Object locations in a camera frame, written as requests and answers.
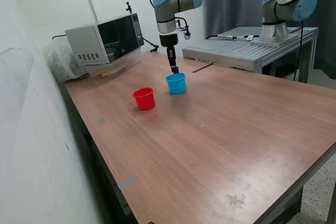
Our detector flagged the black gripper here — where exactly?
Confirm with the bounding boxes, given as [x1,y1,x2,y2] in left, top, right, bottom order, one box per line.
[159,34,179,74]

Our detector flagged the blue plastic cup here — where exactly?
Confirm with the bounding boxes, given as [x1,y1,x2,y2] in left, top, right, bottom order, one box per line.
[165,72,187,95]

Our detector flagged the dark flat strip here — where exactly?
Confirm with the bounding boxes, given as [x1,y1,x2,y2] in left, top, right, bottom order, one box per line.
[192,62,214,73]

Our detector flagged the clear acrylic riser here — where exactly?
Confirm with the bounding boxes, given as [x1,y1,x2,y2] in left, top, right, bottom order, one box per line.
[83,50,143,79]

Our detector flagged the red plastic cup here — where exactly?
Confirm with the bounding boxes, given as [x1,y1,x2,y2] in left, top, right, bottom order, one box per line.
[132,87,156,111]

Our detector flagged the aluminium robot stand table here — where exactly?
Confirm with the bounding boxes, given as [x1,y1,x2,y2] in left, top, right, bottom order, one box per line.
[182,26,319,83]

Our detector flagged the wooden sticks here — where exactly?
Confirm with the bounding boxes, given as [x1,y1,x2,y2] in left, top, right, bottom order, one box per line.
[96,63,129,78]

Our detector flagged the dark grey curtain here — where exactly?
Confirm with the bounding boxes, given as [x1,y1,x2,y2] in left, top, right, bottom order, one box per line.
[204,0,336,80]

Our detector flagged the silver microwave oven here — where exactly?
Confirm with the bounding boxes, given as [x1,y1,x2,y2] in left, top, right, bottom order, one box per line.
[65,13,145,65]

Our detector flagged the thin white rod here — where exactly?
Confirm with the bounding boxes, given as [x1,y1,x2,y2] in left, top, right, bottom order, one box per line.
[88,0,99,23]

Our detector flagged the clear plastic bag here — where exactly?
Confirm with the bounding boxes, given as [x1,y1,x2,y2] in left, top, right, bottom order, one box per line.
[43,40,89,83]

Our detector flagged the long grey tape strip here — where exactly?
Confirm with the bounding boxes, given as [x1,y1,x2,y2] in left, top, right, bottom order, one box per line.
[118,177,136,190]

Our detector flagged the silver connector with cable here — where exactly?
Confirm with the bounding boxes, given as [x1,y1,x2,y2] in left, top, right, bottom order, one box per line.
[206,34,260,41]

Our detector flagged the black cable hanging from arm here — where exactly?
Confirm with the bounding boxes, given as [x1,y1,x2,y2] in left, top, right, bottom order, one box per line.
[293,18,305,81]

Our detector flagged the dark metal table frame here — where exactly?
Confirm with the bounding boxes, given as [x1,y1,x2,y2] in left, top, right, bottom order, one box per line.
[62,81,336,224]

